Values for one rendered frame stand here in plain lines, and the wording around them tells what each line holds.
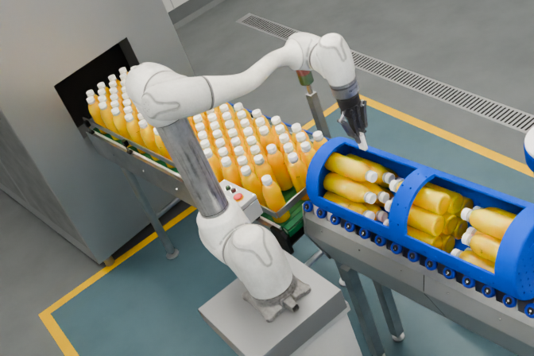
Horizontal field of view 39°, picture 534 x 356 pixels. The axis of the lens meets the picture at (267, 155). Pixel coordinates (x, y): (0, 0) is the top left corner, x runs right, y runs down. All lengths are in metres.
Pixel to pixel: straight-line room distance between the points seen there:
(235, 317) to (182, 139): 0.63
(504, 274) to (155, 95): 1.12
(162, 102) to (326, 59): 0.56
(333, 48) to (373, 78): 3.09
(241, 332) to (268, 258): 0.27
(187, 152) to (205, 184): 0.13
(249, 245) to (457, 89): 2.99
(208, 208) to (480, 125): 2.61
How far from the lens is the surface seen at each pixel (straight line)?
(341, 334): 2.57
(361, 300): 3.26
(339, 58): 2.31
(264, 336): 2.39
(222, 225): 2.43
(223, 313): 2.53
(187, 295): 4.25
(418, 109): 4.96
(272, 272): 2.34
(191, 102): 2.06
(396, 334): 3.59
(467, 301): 2.56
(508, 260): 2.27
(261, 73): 2.23
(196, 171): 2.33
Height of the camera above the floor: 2.83
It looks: 35 degrees down
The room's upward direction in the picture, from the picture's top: 22 degrees counter-clockwise
